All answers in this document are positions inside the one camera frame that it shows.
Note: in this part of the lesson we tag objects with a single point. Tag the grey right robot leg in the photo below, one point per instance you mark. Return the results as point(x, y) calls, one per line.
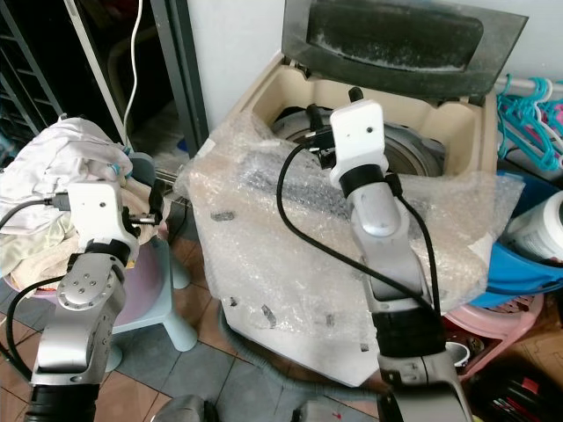
point(310, 413)

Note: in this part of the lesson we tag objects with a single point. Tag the teal plastic clothes hangers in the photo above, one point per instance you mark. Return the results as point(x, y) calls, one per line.
point(532, 119)

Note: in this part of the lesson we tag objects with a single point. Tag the white slanted pole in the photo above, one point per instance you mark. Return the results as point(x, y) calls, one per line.
point(97, 70)

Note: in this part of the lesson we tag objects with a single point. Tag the dark metal shelf rack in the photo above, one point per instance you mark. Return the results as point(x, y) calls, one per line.
point(22, 70)

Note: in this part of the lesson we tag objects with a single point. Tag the cream crumpled garment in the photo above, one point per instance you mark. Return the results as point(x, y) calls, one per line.
point(31, 251)

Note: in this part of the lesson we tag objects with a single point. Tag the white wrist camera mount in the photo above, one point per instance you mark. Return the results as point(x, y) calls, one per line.
point(356, 141)
point(98, 215)

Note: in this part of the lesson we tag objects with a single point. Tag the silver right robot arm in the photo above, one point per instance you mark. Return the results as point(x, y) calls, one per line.
point(391, 264)

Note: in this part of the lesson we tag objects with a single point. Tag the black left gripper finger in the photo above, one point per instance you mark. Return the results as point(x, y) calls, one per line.
point(157, 206)

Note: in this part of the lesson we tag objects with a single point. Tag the grey robot leg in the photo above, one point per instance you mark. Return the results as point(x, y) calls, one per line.
point(310, 413)
point(183, 411)

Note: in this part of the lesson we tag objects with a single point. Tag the white crumpled garment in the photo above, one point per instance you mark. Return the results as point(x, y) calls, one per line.
point(57, 163)

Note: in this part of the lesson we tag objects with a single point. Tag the white plastic container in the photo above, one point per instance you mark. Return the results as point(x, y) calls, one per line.
point(541, 227)

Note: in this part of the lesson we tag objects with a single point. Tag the dark door frame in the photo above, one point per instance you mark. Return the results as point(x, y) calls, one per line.
point(176, 79)

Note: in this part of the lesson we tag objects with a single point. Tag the pink plastic basket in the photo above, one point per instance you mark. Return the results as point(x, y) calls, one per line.
point(497, 321)

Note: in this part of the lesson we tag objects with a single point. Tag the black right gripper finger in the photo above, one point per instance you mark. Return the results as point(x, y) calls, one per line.
point(355, 95)

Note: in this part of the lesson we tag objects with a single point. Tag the blue plastic basin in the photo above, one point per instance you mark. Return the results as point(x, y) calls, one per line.
point(515, 272)

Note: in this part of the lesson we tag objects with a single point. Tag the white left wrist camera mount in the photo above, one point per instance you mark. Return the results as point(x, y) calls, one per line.
point(98, 215)

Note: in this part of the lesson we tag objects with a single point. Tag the beige top-load washing machine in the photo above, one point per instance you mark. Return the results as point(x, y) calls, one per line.
point(462, 132)

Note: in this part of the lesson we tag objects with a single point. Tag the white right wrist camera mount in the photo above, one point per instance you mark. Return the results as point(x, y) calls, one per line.
point(356, 141)

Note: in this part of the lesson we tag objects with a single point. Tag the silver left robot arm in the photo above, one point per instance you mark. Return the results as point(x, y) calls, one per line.
point(75, 325)

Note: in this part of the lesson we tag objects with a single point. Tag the clear bubble wrap sheet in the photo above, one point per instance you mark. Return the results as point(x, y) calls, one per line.
point(255, 246)

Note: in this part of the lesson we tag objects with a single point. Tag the light blue plastic stool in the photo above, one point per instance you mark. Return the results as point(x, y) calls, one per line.
point(163, 294)

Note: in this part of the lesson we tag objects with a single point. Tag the small white cup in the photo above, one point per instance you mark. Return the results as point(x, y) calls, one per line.
point(457, 353)

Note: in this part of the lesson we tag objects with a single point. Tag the grey left robot leg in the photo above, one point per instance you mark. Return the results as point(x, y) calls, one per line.
point(183, 411)

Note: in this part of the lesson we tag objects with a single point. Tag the red and black toolbox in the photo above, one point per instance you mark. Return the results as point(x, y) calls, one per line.
point(519, 396)

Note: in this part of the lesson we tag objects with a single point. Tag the grey steel washer drum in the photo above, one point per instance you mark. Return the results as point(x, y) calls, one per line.
point(413, 145)

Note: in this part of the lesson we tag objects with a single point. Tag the dark washing machine lid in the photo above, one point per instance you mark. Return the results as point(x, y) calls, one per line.
point(391, 35)

